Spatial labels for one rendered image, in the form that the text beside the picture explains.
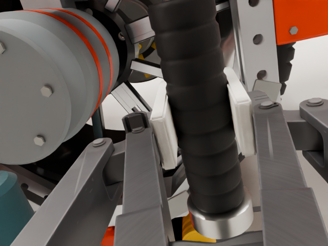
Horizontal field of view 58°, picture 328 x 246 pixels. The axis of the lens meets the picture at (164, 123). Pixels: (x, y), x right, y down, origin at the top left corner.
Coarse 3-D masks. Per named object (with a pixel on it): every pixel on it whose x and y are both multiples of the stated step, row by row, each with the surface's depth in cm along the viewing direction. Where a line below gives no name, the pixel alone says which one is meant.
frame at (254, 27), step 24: (240, 0) 34; (264, 0) 34; (240, 24) 35; (264, 24) 35; (240, 48) 40; (264, 48) 36; (240, 72) 42; (264, 72) 41; (0, 168) 51; (24, 168) 52; (24, 192) 48; (48, 192) 52; (168, 192) 47
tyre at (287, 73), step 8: (248, 0) 42; (280, 48) 44; (288, 48) 44; (280, 56) 44; (288, 56) 44; (280, 64) 45; (288, 64) 45; (280, 72) 45; (288, 72) 46; (280, 80) 46; (240, 160) 52; (176, 168) 54; (40, 176) 56; (168, 176) 54; (56, 184) 57
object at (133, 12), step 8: (128, 0) 77; (136, 0) 81; (144, 0) 81; (152, 0) 81; (160, 0) 80; (88, 8) 82; (120, 8) 78; (128, 8) 78; (136, 8) 77; (144, 8) 78; (128, 16) 78; (136, 16) 78; (152, 40) 84; (144, 48) 81; (152, 48) 86; (144, 56) 87; (152, 56) 86; (136, 72) 89; (128, 80) 90; (136, 80) 90; (144, 80) 89
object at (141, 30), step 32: (0, 0) 62; (96, 0) 45; (224, 0) 44; (128, 32) 46; (224, 32) 57; (128, 64) 49; (128, 96) 51; (96, 128) 54; (64, 160) 60; (160, 160) 56
